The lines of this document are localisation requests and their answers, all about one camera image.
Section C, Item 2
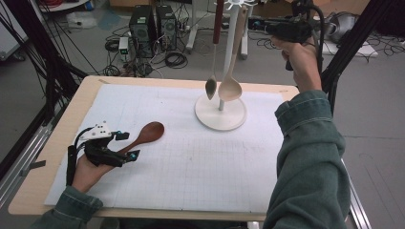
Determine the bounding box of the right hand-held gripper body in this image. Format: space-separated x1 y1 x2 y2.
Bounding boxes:
266 0 319 44

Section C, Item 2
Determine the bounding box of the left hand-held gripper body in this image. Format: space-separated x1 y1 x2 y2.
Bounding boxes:
78 120 129 168

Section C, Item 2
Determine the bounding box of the brown wooden spoon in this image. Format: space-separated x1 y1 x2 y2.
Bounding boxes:
117 121 165 156

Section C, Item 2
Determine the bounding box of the steel ladle with brown handle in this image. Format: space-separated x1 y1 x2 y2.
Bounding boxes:
204 0 225 102

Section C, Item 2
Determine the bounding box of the beige ladle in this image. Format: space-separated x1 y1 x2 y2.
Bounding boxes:
217 4 247 103

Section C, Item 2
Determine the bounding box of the white utensil rack stand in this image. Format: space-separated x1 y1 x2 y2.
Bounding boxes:
194 0 257 132

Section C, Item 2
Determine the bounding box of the person's left hand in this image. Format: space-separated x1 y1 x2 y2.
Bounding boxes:
71 156 116 194

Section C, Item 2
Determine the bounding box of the person's right hand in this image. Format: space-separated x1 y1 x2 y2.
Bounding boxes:
270 36 323 94

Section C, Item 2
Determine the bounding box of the white metal stand leg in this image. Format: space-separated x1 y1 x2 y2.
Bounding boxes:
240 31 251 60
185 0 199 53

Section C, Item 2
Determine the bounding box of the black power strip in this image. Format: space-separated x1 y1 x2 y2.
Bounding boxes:
223 14 256 31

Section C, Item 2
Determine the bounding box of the grey bag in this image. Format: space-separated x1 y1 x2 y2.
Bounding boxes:
324 11 359 44

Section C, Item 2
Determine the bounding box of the white grid mat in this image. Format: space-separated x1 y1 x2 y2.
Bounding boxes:
44 83 286 215

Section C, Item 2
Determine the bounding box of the white foam board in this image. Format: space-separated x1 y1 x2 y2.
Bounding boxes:
321 31 380 58

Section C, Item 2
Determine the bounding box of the white power supply box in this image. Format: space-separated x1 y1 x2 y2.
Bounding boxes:
117 36 130 55

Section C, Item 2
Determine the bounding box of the black computer tower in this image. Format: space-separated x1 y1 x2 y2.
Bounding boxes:
128 4 157 59
156 4 178 52

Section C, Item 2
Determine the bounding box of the clear plastic bag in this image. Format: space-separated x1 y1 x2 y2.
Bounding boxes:
66 11 98 31

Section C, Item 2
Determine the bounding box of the round white table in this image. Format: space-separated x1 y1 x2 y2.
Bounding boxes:
37 0 90 13

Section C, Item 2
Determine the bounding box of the white panel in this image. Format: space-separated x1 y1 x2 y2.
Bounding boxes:
0 0 29 61

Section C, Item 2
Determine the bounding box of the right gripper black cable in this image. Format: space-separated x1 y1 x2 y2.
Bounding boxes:
304 3 327 74

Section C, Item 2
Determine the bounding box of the black metal frame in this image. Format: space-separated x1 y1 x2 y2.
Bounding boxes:
319 0 395 115
0 0 89 179

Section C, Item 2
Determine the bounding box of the aluminium rail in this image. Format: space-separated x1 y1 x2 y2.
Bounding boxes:
342 158 372 229
0 108 61 208

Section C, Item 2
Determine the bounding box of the large black cable coil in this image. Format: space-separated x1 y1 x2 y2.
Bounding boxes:
163 51 189 70

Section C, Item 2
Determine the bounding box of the small black cable coil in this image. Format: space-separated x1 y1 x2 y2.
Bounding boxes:
104 37 121 53

